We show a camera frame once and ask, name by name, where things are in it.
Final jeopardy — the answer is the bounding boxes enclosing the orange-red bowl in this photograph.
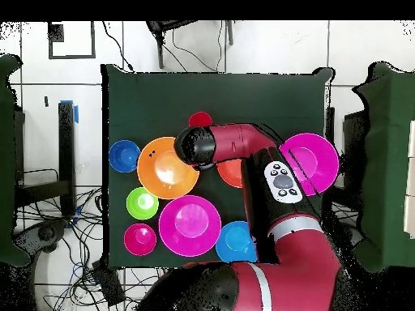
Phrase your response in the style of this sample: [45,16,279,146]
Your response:
[216,158,244,190]

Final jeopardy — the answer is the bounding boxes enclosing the large orange bowl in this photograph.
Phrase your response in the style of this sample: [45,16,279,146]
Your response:
[136,136,200,200]

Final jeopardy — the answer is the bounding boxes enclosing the red cup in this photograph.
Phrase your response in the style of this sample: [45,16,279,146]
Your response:
[188,111,214,128]

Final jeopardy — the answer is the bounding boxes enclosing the large pink bowl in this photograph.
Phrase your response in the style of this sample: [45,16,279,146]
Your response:
[158,194,222,258]
[279,132,340,198]

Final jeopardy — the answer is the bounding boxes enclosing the small green bowl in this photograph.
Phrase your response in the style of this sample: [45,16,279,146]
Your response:
[126,186,160,221]

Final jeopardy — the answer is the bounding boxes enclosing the light blue bowl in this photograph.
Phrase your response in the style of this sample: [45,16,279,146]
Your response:
[215,220,259,263]

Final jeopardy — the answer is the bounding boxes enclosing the small dark blue bowl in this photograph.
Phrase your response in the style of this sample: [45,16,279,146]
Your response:
[108,139,142,173]

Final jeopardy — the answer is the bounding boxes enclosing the dark green tablecloth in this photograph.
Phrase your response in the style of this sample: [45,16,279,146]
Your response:
[101,63,335,271]

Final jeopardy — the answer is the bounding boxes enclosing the small crimson bowl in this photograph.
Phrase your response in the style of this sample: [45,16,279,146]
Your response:
[123,223,158,257]

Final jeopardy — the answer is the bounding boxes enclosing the blue tape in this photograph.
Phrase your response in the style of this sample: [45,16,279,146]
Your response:
[59,100,79,125]

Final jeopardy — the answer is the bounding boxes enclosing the black bench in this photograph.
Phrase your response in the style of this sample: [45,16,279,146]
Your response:
[14,101,76,217]

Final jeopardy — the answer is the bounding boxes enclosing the black power brick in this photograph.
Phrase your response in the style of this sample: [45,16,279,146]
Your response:
[91,259,126,308]

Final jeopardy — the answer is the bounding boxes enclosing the grey office chair base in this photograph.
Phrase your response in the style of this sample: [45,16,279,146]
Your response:
[14,219,69,254]

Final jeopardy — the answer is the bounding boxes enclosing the green-covered side table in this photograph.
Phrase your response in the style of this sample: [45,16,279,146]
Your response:
[352,62,415,273]
[0,53,32,267]

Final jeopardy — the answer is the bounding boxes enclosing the white boxes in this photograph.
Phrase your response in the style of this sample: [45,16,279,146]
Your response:
[403,118,415,240]

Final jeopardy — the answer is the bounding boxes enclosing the black cable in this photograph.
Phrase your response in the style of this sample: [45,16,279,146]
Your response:
[101,20,135,71]

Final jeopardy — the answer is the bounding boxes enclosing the tangle of cables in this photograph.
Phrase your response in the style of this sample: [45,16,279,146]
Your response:
[15,185,163,311]

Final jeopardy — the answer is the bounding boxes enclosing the black square frame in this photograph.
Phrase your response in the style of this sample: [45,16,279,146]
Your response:
[47,20,97,60]

